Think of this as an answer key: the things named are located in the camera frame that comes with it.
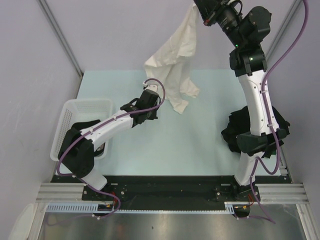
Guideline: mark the white plastic laundry basket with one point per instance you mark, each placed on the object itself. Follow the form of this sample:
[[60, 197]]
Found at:
[[79, 110]]

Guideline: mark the left aluminium corner post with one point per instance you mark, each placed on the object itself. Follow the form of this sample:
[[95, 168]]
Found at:
[[52, 21]]

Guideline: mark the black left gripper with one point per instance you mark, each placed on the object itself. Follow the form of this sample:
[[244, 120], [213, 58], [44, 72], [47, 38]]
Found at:
[[153, 116]]

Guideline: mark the aluminium corner post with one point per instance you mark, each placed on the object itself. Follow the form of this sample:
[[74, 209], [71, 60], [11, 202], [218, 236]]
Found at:
[[52, 21], [282, 12]]

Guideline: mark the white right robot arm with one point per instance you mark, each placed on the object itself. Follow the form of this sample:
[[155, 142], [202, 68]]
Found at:
[[248, 61]]

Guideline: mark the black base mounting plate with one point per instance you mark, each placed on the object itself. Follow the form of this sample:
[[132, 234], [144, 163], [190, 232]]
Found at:
[[173, 193]]

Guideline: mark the black t shirt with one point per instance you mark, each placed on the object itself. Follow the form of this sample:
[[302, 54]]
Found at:
[[83, 125]]

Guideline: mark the aluminium frame rail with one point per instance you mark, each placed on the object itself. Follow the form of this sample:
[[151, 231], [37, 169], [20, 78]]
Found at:
[[269, 193]]

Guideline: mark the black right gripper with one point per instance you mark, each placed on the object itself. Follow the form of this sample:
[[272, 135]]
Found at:
[[211, 10]]

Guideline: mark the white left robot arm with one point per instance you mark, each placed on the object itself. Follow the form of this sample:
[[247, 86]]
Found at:
[[78, 149]]

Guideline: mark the stack of black t shirts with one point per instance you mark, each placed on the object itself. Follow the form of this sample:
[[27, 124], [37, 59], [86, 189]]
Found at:
[[239, 123]]

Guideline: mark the white slotted cable duct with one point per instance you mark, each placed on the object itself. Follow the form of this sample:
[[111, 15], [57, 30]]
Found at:
[[101, 209]]

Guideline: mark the white t shirt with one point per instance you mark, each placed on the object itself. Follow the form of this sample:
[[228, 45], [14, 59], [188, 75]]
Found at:
[[171, 63]]

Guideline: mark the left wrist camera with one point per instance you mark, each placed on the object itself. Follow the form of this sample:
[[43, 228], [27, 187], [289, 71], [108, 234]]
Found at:
[[150, 86]]

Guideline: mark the right aluminium corner post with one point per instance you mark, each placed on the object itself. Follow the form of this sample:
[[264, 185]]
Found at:
[[282, 12]]

